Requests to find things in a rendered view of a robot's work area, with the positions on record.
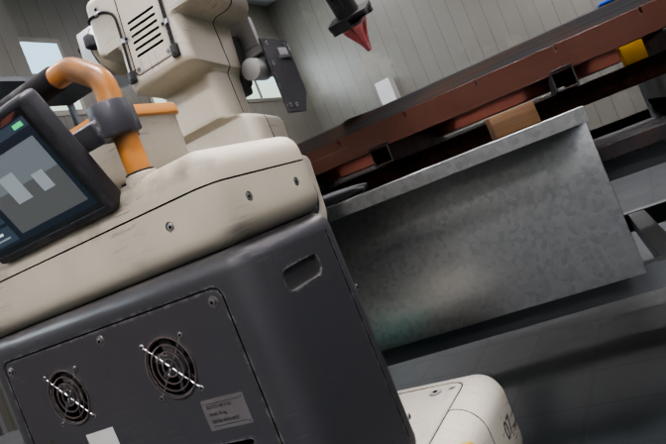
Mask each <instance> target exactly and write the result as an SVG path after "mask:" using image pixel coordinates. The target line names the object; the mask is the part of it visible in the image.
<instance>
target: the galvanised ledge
mask: <svg viewBox="0 0 666 444"><path fill-rule="evenodd" d="M588 121H590V120H589V118H588V115H587V113H586V110H585V108H584V106H580V107H577V108H574V109H572V110H569V111H567V112H564V113H562V114H559V115H557V116H554V117H552V118H549V119H547V120H544V121H542V122H540V123H538V124H535V125H533V126H530V127H528V128H525V129H523V130H520V131H518V132H515V133H513V134H510V135H508V136H505V137H503V138H500V139H498V140H495V141H492V142H489V143H487V144H484V145H482V146H479V147H477V148H474V149H472V150H469V151H467V152H465V153H463V154H460V155H458V156H455V157H453V158H450V159H448V161H446V160H445V162H443V163H441V162H440V164H438V165H437V164H435V166H430V167H429V168H425V169H424V170H420V171H419V172H415V173H414V174H410V175H409V176H406V177H404V178H401V179H399V180H396V181H394V182H391V183H389V184H386V185H384V186H381V187H379V188H376V189H374V190H371V191H369V192H366V193H364V194H361V195H359V196H356V197H354V198H351V199H349V200H346V201H344V202H341V203H339V204H336V205H334V206H331V207H329V208H326V211H327V221H328V222H331V221H334V220H336V219H339V218H342V217H344V216H347V215H349V214H352V213H354V212H357V211H360V210H362V209H365V208H367V207H370V206H372V205H375V204H377V203H380V202H383V201H385V200H388V199H390V198H393V197H395V196H398V195H400V194H403V193H406V192H408V191H411V190H412V189H415V188H417V187H420V186H423V185H425V184H428V183H430V182H433V181H435V180H438V179H440V178H443V177H446V176H448V175H451V174H453V173H456V172H458V171H461V170H463V169H466V168H469V167H473V166H475V165H478V164H480V163H483V162H486V161H488V160H491V159H493V158H496V157H498V156H501V155H503V154H506V153H509V152H511V151H514V150H516V149H519V148H521V147H524V146H526V145H529V144H532V143H534V142H537V141H539V140H542V139H544V138H547V137H550V136H552V135H555V134H557V133H560V132H562V131H565V130H567V129H570V128H573V127H575V126H578V125H580V124H583V123H585V122H588Z"/></svg>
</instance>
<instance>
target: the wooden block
mask: <svg viewBox="0 0 666 444"><path fill-rule="evenodd" d="M485 122H486V125H487V127H488V130H489V132H490V134H491V137H492V139H493V141H495V140H498V139H500V138H503V137H505V136H508V135H510V134H513V133H515V132H518V131H520V130H523V129H525V128H528V127H530V126H533V125H535V124H538V123H540V122H541V120H540V117H539V115H538V112H537V110H536V108H535V105H534V103H533V101H529V102H526V103H524V104H521V105H519V106H516V107H514V108H512V109H509V110H507V111H504V112H502V113H499V114H497V115H495V116H493V117H491V118H489V119H487V120H486V121H485Z"/></svg>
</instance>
